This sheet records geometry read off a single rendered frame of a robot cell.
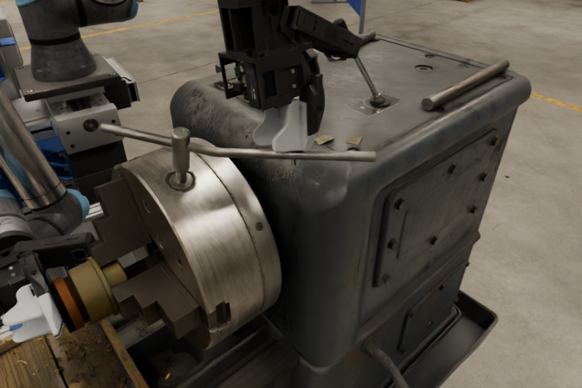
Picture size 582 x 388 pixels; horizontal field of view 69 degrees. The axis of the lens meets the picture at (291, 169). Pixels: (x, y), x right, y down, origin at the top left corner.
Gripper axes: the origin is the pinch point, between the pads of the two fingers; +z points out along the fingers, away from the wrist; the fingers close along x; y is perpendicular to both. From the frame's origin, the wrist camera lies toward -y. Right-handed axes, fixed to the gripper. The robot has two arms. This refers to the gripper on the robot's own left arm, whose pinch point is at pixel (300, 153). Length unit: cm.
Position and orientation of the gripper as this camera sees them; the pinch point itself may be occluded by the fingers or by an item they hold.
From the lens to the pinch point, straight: 52.9
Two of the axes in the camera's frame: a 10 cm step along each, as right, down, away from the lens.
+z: 1.0, 8.8, 4.6
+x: 6.5, 2.9, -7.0
